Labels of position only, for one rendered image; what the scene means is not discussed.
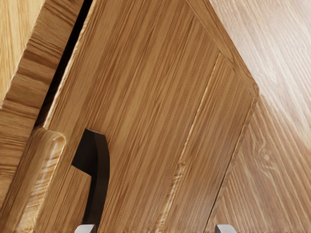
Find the wooden drawer cabinet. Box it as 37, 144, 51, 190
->
0, 0, 260, 233

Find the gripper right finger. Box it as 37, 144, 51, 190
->
215, 224, 238, 233

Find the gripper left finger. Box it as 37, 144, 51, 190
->
73, 224, 98, 233

